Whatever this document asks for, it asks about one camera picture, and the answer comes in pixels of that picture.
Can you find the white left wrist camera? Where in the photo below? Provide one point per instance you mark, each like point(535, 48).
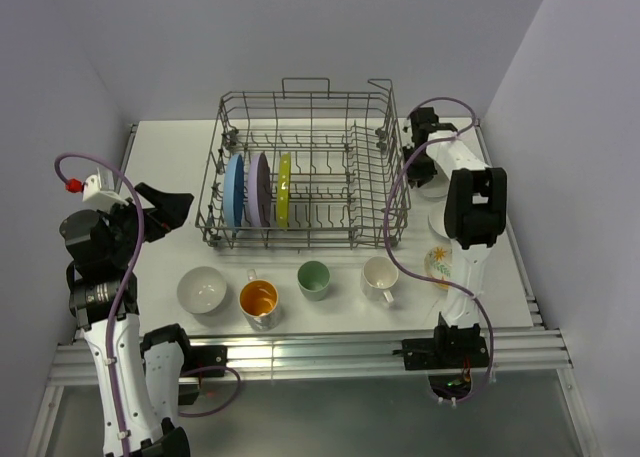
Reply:
point(97, 190)

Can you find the blue plastic plate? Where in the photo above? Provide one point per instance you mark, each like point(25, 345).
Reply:
point(233, 193)

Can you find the cream white mug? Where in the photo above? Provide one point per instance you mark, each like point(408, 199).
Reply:
point(378, 276)

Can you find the lilac plastic plate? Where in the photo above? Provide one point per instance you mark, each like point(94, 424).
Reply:
point(259, 191)

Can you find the white bowl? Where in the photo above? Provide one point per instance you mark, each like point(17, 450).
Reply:
point(436, 219)
point(201, 290)
point(435, 189)

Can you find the grey wire dish rack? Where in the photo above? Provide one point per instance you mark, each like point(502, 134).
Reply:
point(346, 153)

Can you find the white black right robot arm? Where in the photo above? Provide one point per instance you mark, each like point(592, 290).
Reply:
point(474, 217)

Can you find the green cup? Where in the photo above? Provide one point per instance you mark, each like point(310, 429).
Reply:
point(313, 279)

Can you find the green polka-dot plate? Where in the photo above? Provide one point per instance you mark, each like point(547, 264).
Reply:
point(283, 191)

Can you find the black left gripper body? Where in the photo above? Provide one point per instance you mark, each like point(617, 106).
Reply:
point(124, 226)

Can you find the aluminium frame rail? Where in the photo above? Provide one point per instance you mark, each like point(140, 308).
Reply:
point(274, 357)

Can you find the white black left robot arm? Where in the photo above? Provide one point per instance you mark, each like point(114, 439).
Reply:
point(138, 374)

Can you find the floral mug orange inside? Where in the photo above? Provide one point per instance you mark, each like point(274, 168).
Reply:
point(259, 303)

